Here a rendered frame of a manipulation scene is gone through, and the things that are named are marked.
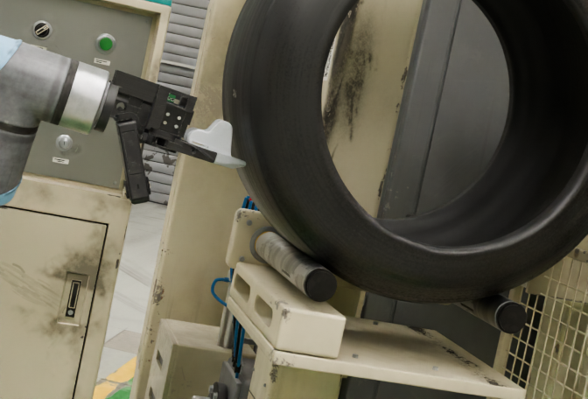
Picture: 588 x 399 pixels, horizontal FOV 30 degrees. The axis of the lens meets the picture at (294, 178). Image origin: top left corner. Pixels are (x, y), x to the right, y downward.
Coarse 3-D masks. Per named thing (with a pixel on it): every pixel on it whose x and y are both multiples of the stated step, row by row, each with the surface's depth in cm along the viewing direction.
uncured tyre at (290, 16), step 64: (256, 0) 152; (320, 0) 140; (512, 0) 175; (576, 0) 148; (256, 64) 143; (320, 64) 141; (512, 64) 177; (576, 64) 171; (256, 128) 144; (320, 128) 141; (512, 128) 178; (576, 128) 172; (256, 192) 154; (320, 192) 143; (512, 192) 178; (576, 192) 151; (320, 256) 148; (384, 256) 146; (448, 256) 147; (512, 256) 150
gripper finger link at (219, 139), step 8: (216, 128) 149; (224, 128) 149; (232, 128) 150; (192, 136) 148; (200, 136) 148; (208, 136) 149; (216, 136) 149; (224, 136) 149; (208, 144) 149; (216, 144) 149; (224, 144) 150; (224, 152) 150; (216, 160) 148; (224, 160) 149; (232, 160) 150; (240, 160) 151; (232, 168) 151
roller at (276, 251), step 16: (256, 240) 177; (272, 240) 170; (272, 256) 164; (288, 256) 157; (304, 256) 154; (288, 272) 154; (304, 272) 147; (320, 272) 145; (304, 288) 145; (320, 288) 145; (336, 288) 146
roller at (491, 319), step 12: (480, 300) 158; (492, 300) 155; (504, 300) 153; (480, 312) 157; (492, 312) 153; (504, 312) 151; (516, 312) 152; (492, 324) 154; (504, 324) 152; (516, 324) 152
